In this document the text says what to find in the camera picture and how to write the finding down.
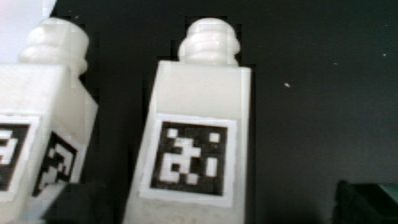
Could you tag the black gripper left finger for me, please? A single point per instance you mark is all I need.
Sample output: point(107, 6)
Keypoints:
point(80, 206)

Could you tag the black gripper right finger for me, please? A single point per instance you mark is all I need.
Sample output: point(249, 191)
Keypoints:
point(366, 203)

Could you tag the white table leg with tag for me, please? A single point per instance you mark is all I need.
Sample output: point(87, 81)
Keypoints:
point(190, 171)

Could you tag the white table leg far left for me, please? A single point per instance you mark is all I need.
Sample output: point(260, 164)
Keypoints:
point(46, 120)

